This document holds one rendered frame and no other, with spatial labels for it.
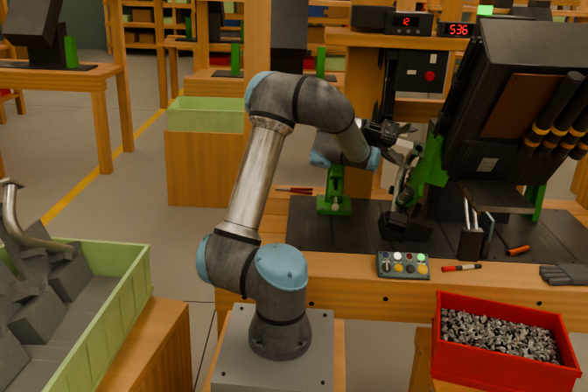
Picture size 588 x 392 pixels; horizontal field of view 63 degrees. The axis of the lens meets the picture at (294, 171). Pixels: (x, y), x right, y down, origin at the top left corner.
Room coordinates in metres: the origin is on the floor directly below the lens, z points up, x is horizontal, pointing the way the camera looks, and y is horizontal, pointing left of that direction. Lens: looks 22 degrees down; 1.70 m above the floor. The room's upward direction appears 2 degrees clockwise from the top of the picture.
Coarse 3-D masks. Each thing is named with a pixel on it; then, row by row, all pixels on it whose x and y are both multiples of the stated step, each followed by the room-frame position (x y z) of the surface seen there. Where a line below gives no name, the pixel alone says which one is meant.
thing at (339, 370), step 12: (228, 312) 1.06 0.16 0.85; (336, 324) 1.03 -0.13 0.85; (336, 336) 0.99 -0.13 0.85; (216, 348) 0.92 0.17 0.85; (336, 348) 0.94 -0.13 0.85; (216, 360) 0.88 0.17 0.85; (336, 360) 0.90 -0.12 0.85; (336, 372) 0.86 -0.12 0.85; (204, 384) 0.81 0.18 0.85; (336, 384) 0.83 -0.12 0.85
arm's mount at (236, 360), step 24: (240, 312) 0.98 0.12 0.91; (312, 312) 0.99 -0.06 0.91; (240, 336) 0.90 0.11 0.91; (312, 336) 0.91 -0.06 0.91; (240, 360) 0.83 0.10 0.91; (264, 360) 0.83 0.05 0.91; (288, 360) 0.83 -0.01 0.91; (312, 360) 0.83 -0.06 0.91; (216, 384) 0.76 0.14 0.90; (240, 384) 0.76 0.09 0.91; (264, 384) 0.76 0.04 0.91; (288, 384) 0.77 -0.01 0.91; (312, 384) 0.77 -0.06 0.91
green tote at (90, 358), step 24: (72, 240) 1.22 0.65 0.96; (96, 240) 1.23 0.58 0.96; (96, 264) 1.22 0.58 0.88; (120, 264) 1.21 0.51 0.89; (144, 264) 1.17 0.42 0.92; (120, 288) 1.00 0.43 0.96; (144, 288) 1.16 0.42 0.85; (120, 312) 1.00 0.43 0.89; (96, 336) 0.87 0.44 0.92; (120, 336) 0.98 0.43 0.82; (72, 360) 0.76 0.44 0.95; (96, 360) 0.86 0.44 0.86; (48, 384) 0.69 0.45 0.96; (72, 384) 0.75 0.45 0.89; (96, 384) 0.84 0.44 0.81
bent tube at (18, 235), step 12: (0, 180) 1.11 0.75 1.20; (12, 180) 1.11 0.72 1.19; (12, 192) 1.10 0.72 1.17; (12, 204) 1.08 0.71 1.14; (12, 216) 1.06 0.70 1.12; (12, 228) 1.04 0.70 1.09; (24, 240) 1.05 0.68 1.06; (36, 240) 1.09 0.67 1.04; (60, 252) 1.15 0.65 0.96; (72, 252) 1.18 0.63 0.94
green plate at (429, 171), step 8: (432, 128) 1.51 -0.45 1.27; (432, 136) 1.47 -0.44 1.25; (440, 136) 1.41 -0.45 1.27; (432, 144) 1.44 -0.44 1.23; (440, 144) 1.40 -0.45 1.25; (424, 152) 1.48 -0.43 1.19; (432, 152) 1.41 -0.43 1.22; (440, 152) 1.41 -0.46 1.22; (424, 160) 1.45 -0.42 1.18; (432, 160) 1.40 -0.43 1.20; (440, 160) 1.41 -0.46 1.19; (416, 168) 1.49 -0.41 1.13; (424, 168) 1.42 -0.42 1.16; (432, 168) 1.41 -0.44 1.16; (440, 168) 1.41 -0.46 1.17; (416, 176) 1.46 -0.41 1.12; (424, 176) 1.40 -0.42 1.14; (432, 176) 1.41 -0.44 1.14; (440, 176) 1.41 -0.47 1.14; (448, 176) 1.41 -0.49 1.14; (416, 184) 1.43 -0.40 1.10; (432, 184) 1.41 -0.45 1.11; (440, 184) 1.41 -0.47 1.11
